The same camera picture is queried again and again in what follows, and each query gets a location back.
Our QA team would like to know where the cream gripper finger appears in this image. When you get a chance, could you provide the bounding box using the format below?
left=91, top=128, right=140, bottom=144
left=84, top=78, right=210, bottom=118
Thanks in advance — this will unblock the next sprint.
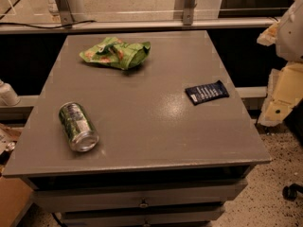
left=258, top=62, right=303, bottom=127

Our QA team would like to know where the green rice chip bag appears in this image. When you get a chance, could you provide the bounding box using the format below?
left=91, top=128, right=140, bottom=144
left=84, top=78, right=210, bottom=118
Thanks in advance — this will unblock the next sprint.
left=80, top=37, right=152, bottom=70

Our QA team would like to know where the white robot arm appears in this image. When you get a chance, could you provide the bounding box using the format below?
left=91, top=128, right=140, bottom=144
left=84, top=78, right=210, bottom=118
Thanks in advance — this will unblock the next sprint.
left=257, top=0, right=303, bottom=127

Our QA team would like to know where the dark blue snack packet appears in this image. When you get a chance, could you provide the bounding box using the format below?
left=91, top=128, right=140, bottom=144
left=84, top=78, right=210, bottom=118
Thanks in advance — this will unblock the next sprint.
left=185, top=80, right=229, bottom=105

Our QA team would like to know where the black caster wheel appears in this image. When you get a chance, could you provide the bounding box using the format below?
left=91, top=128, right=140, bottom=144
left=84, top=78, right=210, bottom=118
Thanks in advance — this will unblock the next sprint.
left=282, top=183, right=303, bottom=201

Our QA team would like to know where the grey drawer cabinet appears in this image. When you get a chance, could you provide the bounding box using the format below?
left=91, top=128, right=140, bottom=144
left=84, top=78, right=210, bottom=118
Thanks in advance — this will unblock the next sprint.
left=4, top=31, right=270, bottom=227

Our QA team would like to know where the green soda can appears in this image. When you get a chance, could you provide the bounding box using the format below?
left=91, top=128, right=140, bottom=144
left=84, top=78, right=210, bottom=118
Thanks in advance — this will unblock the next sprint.
left=59, top=102, right=99, bottom=152

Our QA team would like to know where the cardboard box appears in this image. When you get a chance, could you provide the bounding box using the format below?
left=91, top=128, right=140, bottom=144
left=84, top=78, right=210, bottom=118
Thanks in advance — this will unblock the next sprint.
left=0, top=123, right=34, bottom=227

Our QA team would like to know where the grey metal bracket right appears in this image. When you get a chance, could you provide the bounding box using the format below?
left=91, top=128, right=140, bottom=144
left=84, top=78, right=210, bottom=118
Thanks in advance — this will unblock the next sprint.
left=182, top=0, right=196, bottom=26

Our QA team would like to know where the grey metal bracket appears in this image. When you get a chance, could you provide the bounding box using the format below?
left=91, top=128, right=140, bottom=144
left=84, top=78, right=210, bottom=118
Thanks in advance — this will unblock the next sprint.
left=182, top=0, right=196, bottom=26
left=55, top=0, right=73, bottom=27

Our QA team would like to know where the black cable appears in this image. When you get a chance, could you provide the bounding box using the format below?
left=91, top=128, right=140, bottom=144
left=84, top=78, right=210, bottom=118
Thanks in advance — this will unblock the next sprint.
left=0, top=19, right=97, bottom=29

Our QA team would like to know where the grey metal bracket left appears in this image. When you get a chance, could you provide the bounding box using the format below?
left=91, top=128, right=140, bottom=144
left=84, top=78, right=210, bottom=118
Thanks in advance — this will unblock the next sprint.
left=55, top=0, right=73, bottom=27

